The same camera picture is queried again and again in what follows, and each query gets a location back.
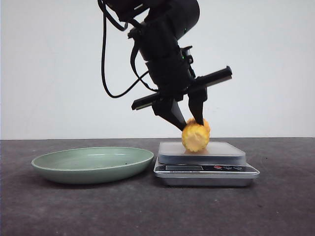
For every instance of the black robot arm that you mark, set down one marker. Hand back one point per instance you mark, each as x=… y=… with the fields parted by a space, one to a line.
x=157 y=25

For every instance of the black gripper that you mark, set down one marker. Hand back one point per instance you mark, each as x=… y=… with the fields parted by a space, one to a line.
x=174 y=78

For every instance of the silver digital kitchen scale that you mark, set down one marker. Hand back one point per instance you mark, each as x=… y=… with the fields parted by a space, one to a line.
x=218 y=164

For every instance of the green shallow plate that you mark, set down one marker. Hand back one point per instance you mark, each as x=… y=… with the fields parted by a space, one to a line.
x=92 y=165

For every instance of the yellow corn cob piece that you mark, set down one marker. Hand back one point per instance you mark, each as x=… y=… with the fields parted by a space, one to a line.
x=195 y=137

